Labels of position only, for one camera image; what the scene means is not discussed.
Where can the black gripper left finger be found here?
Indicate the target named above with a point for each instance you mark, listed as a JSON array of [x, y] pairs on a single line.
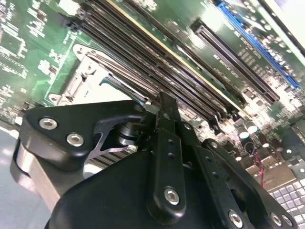
[[66, 119]]

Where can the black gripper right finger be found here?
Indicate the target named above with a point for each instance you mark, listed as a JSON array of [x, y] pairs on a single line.
[[202, 155]]

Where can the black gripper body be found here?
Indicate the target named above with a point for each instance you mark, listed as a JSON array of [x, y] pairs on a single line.
[[107, 202]]

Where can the silver square CPU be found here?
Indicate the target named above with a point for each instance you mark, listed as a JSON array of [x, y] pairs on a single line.
[[112, 95]]

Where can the thin metal locking lever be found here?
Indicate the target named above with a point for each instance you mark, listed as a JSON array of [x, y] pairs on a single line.
[[102, 60]]

